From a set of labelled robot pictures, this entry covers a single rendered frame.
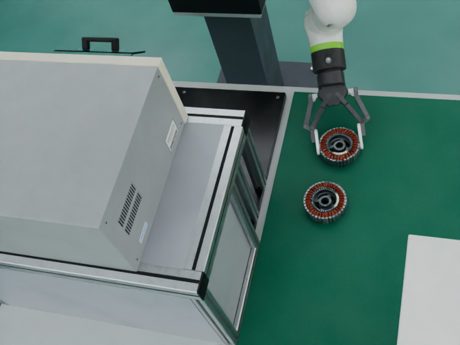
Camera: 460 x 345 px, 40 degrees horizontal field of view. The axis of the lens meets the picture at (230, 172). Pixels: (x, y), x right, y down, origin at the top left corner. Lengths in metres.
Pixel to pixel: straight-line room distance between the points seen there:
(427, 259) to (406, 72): 1.85
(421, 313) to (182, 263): 0.47
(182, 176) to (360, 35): 1.83
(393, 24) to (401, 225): 1.60
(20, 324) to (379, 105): 1.16
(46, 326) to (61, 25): 2.18
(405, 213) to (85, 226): 0.86
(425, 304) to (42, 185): 0.71
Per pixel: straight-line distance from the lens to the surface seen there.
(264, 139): 1.79
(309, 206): 1.64
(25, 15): 3.82
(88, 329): 1.72
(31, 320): 1.80
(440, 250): 1.13
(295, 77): 2.91
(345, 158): 1.71
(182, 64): 3.13
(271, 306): 1.59
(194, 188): 1.34
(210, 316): 1.40
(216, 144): 1.39
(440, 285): 1.10
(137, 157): 1.23
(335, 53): 1.74
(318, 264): 1.61
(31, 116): 1.34
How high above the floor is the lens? 2.23
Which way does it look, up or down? 56 degrees down
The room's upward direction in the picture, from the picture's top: 23 degrees counter-clockwise
